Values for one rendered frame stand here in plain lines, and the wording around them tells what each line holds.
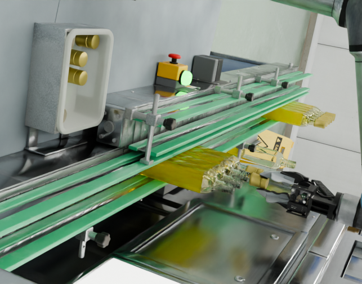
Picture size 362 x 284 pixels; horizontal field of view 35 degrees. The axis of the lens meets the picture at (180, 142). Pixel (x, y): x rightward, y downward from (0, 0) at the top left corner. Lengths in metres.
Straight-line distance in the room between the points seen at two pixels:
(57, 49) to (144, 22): 0.48
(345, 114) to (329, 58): 0.71
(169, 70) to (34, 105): 0.60
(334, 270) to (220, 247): 0.29
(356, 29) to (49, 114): 0.65
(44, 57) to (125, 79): 0.43
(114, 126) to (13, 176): 0.33
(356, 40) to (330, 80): 6.06
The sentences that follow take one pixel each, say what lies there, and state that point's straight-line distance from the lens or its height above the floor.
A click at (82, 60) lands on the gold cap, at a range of 1.28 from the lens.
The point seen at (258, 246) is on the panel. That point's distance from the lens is 1.44.
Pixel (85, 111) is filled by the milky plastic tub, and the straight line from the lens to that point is 1.36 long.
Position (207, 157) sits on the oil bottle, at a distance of 1.53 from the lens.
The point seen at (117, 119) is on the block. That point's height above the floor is 0.87.
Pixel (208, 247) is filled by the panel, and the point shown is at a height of 1.14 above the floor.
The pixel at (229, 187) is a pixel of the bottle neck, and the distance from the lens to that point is 1.40.
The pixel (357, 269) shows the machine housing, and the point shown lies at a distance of 1.58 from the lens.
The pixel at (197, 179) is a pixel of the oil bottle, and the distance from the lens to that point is 1.41.
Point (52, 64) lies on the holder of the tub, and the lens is 1.21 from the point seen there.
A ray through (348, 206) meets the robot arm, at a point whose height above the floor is 1.41.
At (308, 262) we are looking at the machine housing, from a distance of 1.43.
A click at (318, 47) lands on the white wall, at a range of 7.27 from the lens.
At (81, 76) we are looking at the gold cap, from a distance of 1.29.
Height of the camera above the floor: 1.51
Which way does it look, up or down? 21 degrees down
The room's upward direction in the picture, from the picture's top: 106 degrees clockwise
